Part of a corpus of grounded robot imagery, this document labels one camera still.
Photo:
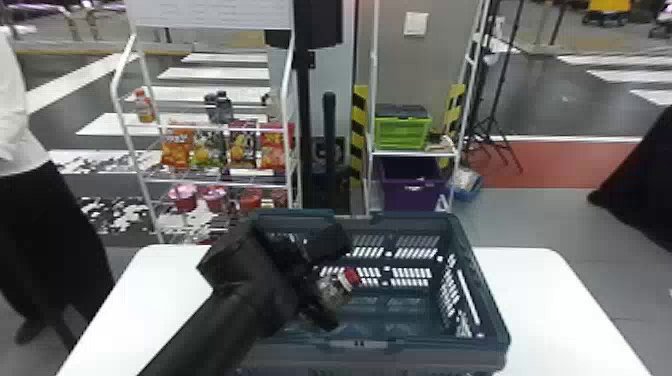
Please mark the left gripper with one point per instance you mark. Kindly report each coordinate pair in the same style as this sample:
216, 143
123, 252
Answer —
299, 278

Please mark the clear bottle with red cap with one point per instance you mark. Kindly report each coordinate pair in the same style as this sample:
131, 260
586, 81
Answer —
338, 288

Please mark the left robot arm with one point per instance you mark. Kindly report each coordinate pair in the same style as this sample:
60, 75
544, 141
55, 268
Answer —
231, 304

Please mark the red noodle cup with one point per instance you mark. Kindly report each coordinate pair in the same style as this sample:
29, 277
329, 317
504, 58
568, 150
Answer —
182, 198
250, 200
215, 199
279, 198

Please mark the purple crate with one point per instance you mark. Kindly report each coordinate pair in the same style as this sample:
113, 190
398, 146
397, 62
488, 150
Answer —
412, 189

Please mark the red snack packet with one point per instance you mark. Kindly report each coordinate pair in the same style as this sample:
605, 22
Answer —
274, 149

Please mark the white shelf trolley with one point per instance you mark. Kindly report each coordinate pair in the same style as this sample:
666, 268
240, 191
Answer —
409, 153

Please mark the purple snack packet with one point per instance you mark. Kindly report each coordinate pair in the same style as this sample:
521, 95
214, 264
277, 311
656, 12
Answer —
242, 147

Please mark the small blue basket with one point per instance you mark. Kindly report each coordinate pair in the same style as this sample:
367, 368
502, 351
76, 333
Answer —
467, 186

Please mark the green crate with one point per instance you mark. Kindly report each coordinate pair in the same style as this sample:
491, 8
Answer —
401, 132

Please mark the green snack packet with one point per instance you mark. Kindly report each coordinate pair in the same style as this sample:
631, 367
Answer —
208, 149

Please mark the orange snack packet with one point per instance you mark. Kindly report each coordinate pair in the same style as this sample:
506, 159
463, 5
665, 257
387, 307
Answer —
177, 149

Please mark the black bottle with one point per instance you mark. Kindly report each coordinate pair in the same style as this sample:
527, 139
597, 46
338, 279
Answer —
210, 109
224, 107

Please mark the black tripod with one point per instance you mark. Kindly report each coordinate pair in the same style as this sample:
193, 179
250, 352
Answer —
491, 105

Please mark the orange bottle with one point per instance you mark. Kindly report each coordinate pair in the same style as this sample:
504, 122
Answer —
144, 107

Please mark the person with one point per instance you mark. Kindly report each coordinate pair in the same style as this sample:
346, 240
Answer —
36, 236

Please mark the yellow black striped post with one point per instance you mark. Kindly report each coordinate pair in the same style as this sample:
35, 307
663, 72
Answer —
454, 107
359, 126

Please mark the white wall plate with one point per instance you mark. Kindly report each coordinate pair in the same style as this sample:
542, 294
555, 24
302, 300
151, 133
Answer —
415, 23

